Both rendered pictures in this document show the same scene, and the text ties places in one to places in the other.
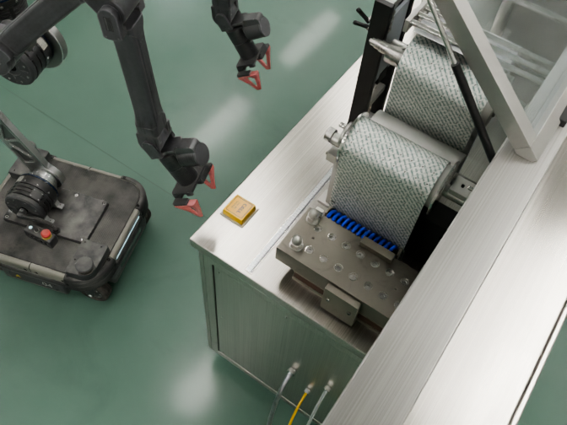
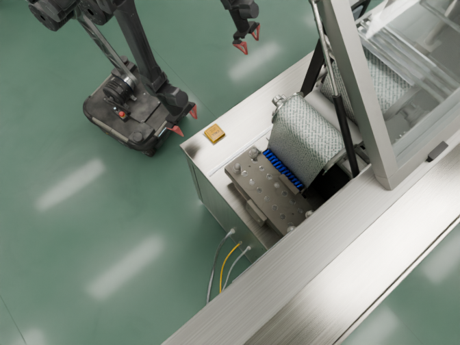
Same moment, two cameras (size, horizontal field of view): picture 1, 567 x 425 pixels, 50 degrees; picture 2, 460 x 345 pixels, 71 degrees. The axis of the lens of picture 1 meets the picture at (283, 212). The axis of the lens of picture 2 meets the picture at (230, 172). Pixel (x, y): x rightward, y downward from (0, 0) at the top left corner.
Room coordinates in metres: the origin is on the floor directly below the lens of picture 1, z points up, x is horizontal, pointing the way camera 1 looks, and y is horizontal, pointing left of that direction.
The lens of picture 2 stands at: (0.38, -0.18, 2.22)
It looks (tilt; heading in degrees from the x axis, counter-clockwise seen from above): 69 degrees down; 21
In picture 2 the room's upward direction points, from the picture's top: 1 degrees clockwise
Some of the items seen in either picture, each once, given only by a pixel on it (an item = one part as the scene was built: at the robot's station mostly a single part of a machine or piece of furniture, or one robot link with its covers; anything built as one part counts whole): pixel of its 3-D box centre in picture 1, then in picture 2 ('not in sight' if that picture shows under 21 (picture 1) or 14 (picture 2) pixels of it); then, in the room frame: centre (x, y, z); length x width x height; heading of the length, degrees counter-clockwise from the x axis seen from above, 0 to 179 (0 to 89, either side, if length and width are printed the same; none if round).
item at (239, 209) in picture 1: (239, 209); (214, 133); (0.99, 0.13, 0.91); 0.07 x 0.07 x 0.02; 61
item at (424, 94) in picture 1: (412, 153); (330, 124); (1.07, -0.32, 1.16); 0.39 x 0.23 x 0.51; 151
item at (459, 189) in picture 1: (464, 189); (353, 165); (0.87, -0.41, 1.28); 0.06 x 0.05 x 0.02; 61
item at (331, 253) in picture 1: (354, 271); (271, 194); (0.78, -0.20, 1.00); 0.40 x 0.16 x 0.06; 61
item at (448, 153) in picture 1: (411, 152); (330, 124); (1.06, -0.32, 1.17); 0.26 x 0.12 x 0.12; 61
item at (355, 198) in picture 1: (371, 208); (291, 158); (0.90, -0.23, 1.11); 0.23 x 0.01 x 0.18; 61
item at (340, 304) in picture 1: (339, 305); (255, 213); (0.69, -0.17, 0.96); 0.10 x 0.03 x 0.11; 61
